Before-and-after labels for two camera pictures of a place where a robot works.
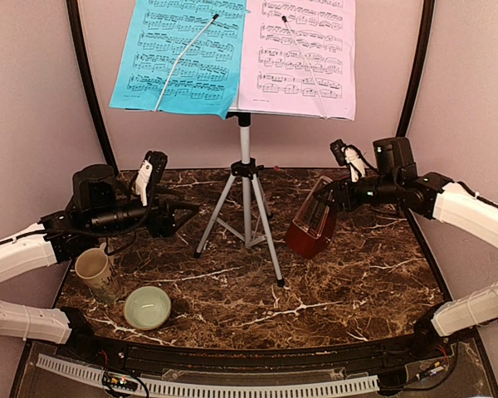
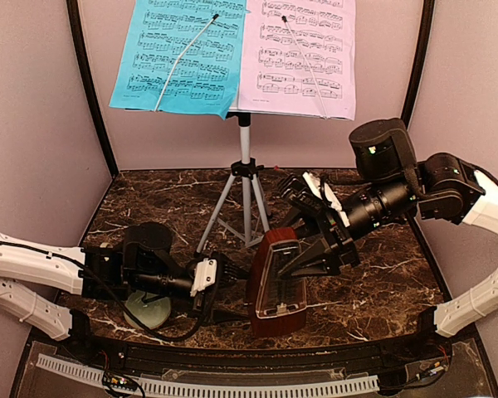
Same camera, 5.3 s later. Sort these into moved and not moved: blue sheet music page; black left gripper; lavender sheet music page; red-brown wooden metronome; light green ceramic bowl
Moved: red-brown wooden metronome; black left gripper
Not moved: light green ceramic bowl; lavender sheet music page; blue sheet music page
